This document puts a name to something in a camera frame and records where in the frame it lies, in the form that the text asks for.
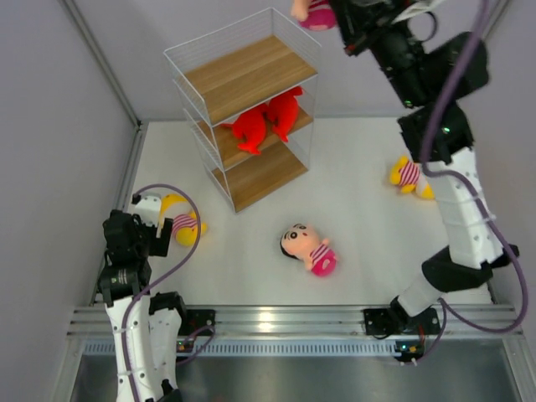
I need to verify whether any slotted grey cable duct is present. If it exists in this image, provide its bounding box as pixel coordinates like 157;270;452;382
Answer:
83;338;403;358

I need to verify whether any yellow bear plush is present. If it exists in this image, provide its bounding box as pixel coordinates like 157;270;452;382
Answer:
159;193;208;247
389;156;435;200

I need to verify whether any yellow bear plush right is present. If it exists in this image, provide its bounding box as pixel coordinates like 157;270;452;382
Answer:
389;156;435;200

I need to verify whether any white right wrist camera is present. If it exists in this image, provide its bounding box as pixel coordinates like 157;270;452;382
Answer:
393;0;443;23

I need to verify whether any pink black-haired boy doll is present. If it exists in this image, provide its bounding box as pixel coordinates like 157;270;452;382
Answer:
280;223;338;277

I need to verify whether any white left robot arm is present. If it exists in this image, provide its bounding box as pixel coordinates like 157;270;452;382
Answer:
98;209;189;401

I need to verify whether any pink bald baby doll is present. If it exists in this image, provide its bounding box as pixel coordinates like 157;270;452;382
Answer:
291;0;337;31

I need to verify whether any white wire wooden shelf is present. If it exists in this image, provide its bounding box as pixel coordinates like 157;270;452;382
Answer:
164;8;321;213

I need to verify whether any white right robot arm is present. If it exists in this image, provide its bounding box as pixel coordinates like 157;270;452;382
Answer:
331;1;518;335

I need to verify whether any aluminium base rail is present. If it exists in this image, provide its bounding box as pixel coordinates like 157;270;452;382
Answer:
67;304;516;338

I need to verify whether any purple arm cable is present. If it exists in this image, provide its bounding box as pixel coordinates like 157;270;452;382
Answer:
397;0;529;365
123;183;215;402

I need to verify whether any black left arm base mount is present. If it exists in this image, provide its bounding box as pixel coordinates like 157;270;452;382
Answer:
178;308;216;337

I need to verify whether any yellow bear plush left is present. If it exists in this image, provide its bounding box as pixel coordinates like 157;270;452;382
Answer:
159;193;208;247

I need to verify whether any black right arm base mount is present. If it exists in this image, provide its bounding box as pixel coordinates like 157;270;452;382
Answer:
363;307;441;339

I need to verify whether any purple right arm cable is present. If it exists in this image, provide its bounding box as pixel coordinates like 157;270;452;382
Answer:
397;0;529;365

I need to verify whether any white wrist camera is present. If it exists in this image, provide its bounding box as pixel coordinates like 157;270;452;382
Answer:
131;193;162;228
393;0;443;23

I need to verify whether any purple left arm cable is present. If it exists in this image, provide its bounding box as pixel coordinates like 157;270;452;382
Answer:
123;183;215;402

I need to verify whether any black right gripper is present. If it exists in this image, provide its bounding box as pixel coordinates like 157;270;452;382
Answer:
324;0;427;111

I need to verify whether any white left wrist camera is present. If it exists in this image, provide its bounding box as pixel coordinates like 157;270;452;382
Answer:
131;193;162;228

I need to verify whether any red shark plush toy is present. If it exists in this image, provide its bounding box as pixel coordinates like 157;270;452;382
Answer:
221;103;268;155

